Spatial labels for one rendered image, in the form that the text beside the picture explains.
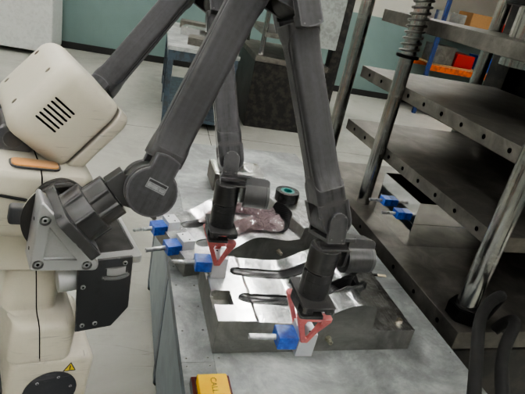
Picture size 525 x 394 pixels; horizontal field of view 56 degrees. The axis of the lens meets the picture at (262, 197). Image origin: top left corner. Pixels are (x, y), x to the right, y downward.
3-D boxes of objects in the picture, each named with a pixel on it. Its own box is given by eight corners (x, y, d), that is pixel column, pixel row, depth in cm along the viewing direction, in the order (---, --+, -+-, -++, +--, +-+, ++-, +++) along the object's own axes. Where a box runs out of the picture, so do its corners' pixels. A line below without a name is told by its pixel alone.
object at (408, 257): (450, 349, 140) (458, 332, 138) (306, 169, 253) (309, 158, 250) (662, 344, 165) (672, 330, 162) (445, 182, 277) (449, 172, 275)
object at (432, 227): (405, 245, 181) (420, 203, 173) (373, 211, 204) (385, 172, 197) (515, 251, 195) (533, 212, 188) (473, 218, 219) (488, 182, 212)
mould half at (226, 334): (212, 353, 110) (221, 304, 104) (197, 284, 132) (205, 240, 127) (407, 349, 124) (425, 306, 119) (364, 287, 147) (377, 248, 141)
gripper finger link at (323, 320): (312, 326, 102) (323, 288, 98) (323, 350, 96) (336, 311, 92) (280, 325, 100) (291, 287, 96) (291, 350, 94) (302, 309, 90)
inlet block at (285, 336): (248, 356, 95) (254, 334, 93) (243, 338, 99) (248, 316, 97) (311, 356, 99) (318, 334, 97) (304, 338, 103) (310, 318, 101)
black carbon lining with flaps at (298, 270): (238, 310, 114) (245, 277, 110) (226, 270, 128) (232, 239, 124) (373, 311, 124) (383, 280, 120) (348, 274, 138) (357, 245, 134)
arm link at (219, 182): (216, 173, 115) (216, 181, 110) (244, 177, 116) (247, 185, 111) (212, 199, 118) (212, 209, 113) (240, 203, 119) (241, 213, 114)
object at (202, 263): (170, 276, 117) (173, 256, 115) (169, 265, 122) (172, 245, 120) (224, 278, 121) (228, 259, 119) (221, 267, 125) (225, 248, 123)
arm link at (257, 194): (221, 155, 119) (225, 149, 111) (268, 161, 121) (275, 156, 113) (216, 204, 118) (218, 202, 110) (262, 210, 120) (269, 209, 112)
